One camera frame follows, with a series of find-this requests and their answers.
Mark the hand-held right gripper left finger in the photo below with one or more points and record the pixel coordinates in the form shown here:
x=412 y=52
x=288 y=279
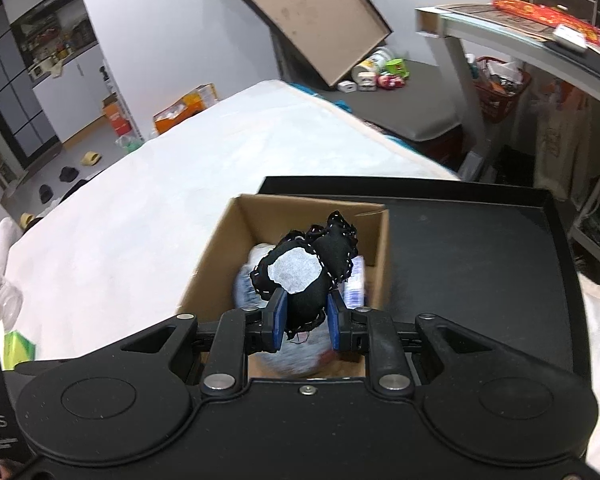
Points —
x=280 y=317

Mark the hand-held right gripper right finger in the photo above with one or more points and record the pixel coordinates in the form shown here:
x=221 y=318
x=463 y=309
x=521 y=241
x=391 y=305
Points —
x=334 y=322

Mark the blue tissue packet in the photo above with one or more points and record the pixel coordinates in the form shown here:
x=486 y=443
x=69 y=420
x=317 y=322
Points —
x=355 y=285

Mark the fluffy blue-grey plush toy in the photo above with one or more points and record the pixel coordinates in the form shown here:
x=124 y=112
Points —
x=290 y=360

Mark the black felt toy white patch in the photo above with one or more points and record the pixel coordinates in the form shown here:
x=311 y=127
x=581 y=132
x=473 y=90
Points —
x=335 y=250

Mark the brown cardboard box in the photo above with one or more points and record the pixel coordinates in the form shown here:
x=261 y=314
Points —
x=280 y=215

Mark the black tray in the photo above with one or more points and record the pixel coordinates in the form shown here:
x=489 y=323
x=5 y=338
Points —
x=480 y=270

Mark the green packet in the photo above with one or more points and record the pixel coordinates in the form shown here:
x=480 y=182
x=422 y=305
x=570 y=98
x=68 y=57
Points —
x=19 y=347

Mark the clear plastic bottle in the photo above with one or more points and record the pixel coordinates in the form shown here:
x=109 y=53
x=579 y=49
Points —
x=0 y=290

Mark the yellow slipper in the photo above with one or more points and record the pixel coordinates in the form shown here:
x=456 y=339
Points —
x=90 y=158
x=26 y=220

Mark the black slipper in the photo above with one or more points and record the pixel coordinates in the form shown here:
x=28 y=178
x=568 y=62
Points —
x=46 y=194
x=68 y=174

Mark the green plastic bag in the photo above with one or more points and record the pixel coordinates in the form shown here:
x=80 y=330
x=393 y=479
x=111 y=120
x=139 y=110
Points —
x=127 y=144

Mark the orange carton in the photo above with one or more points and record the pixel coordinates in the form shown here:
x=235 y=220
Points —
x=190 y=102

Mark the small white box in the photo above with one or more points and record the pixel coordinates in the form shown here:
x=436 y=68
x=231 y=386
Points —
x=347 y=87

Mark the red white toy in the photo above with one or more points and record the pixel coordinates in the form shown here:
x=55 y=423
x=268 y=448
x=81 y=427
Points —
x=390 y=82

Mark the small orange box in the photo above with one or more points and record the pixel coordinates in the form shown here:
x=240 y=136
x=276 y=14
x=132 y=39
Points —
x=116 y=120

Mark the glass top desk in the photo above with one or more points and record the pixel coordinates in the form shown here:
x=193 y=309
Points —
x=464 y=100

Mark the white canister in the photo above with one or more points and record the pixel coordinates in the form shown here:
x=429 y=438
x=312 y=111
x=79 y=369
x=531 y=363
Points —
x=372 y=62

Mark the green toy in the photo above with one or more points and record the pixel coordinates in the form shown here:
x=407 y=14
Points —
x=396 y=67

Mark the red basket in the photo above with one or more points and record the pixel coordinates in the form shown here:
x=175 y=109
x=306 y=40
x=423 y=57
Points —
x=500 y=105

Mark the white tote bag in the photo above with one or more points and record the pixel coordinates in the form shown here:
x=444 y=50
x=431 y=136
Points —
x=555 y=150

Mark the white metal rack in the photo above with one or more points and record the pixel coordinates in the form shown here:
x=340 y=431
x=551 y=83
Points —
x=597 y=220

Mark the white cabinet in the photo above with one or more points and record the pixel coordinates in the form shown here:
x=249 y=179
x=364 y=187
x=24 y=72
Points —
x=80 y=100

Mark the black panelled door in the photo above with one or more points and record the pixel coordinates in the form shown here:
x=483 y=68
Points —
x=15 y=110

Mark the brown desk mat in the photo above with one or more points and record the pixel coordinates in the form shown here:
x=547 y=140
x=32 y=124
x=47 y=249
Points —
x=485 y=15

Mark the shelf with jars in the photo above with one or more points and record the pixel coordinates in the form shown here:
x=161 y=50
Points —
x=55 y=40

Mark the red printed paper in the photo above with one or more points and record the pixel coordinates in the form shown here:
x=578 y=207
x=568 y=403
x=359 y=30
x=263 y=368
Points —
x=540 y=12

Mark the brown board black frame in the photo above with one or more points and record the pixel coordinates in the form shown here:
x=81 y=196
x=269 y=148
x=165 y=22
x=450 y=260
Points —
x=310 y=10

